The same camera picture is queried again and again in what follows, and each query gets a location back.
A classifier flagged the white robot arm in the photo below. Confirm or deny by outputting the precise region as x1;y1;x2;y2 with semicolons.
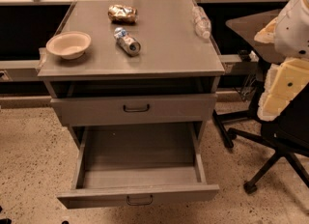
254;0;309;122

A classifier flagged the silver soda can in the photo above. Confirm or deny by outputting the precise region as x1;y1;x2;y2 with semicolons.
114;27;141;56

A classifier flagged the black office chair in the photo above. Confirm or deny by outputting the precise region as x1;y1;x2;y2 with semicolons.
227;82;309;195

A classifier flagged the grey drawer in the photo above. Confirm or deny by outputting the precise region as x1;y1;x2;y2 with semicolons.
58;123;219;209
51;94;216;126

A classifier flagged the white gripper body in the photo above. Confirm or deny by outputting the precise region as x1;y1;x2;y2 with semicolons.
257;58;309;122

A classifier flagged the crushed gold foil bag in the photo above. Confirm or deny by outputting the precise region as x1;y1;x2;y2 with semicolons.
107;5;138;24

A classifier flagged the white paper bowl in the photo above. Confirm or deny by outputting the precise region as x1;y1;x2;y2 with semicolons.
46;31;92;60

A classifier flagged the grey top drawer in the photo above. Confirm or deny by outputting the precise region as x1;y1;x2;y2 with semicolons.
51;94;216;126

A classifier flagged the clear plastic water bottle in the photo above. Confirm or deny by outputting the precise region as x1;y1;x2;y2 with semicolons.
192;6;211;40

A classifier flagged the grey drawer cabinet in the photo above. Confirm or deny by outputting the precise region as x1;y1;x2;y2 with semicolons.
39;0;224;144

